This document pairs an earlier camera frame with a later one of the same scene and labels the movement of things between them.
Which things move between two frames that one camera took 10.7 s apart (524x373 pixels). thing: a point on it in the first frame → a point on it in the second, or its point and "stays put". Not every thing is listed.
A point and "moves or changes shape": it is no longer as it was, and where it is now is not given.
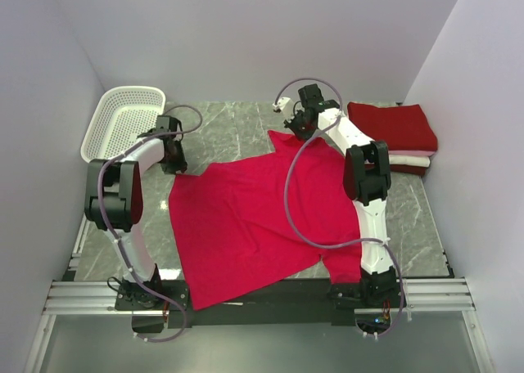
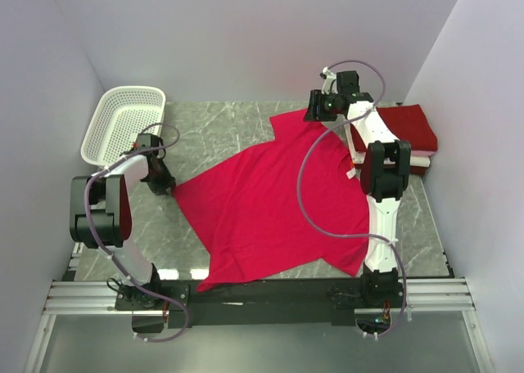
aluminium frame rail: (100, 298) stays put
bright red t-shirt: (246, 222) moves or changes shape
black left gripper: (180, 164) → (169, 182)
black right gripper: (291, 122) → (316, 99)
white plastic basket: (123, 113) stays put
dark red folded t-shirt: (401, 128) stays put
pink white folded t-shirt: (410, 158) stays put
